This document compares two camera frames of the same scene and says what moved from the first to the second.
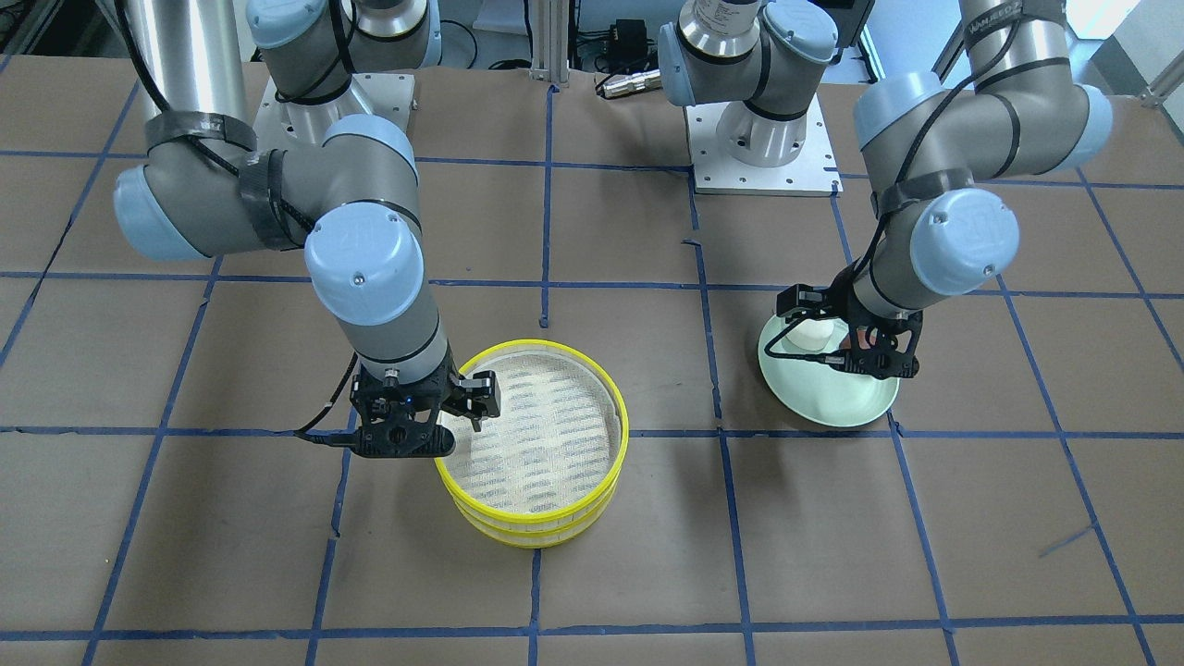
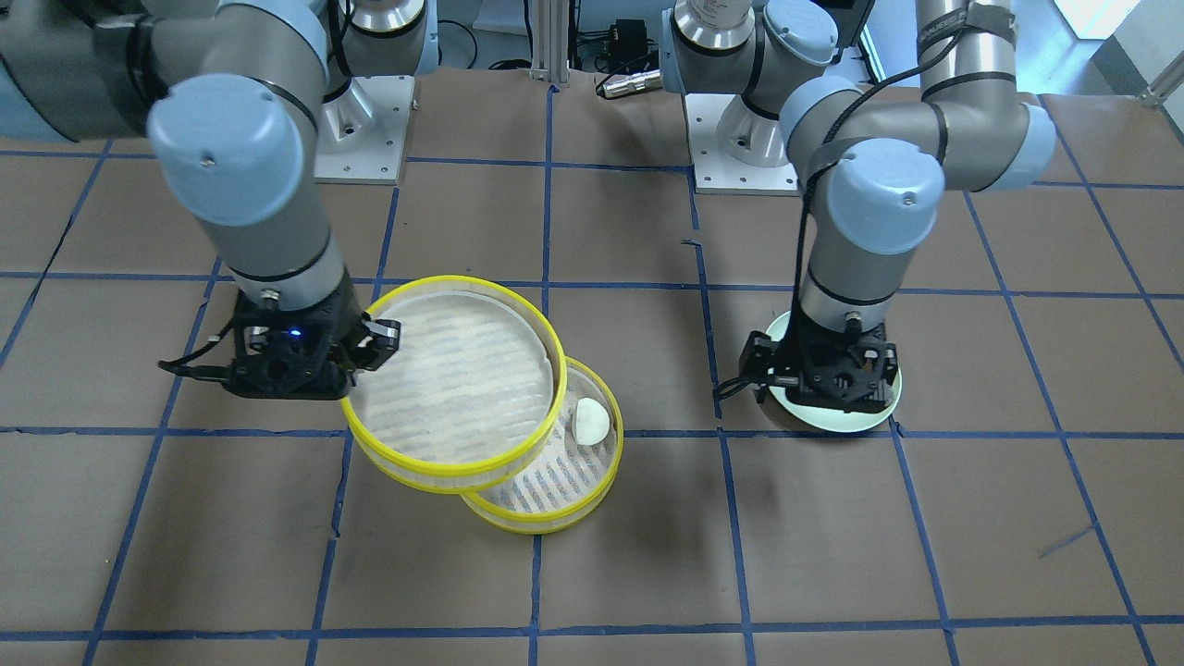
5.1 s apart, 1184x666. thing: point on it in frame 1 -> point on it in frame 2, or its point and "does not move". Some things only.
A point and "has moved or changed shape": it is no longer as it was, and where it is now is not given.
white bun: (811, 334) has moved or changed shape
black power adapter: (628, 40) does not move
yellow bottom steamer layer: (536, 538) -> (571, 482)
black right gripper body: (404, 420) -> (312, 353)
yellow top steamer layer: (558, 447) has moved or changed shape
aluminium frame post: (550, 42) does not move
